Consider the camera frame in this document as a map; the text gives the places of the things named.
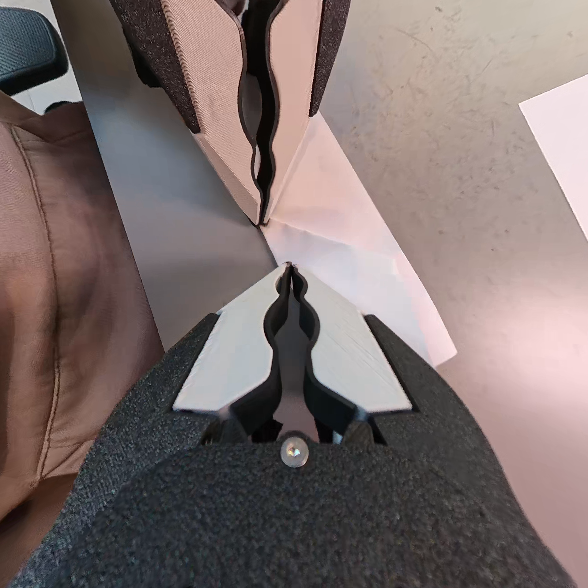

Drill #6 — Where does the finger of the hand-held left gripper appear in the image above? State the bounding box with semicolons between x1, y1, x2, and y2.
261;0;325;226
160;0;266;227

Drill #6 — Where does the white paper sheet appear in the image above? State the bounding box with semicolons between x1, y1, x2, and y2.
518;73;588;243
264;112;458;369

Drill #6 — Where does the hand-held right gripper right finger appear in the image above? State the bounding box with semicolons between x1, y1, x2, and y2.
293;264;414;438

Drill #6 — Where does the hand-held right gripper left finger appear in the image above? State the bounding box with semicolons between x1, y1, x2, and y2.
171;261;293;437

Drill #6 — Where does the black mesh office chair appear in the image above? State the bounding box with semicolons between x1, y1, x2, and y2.
0;8;70;99

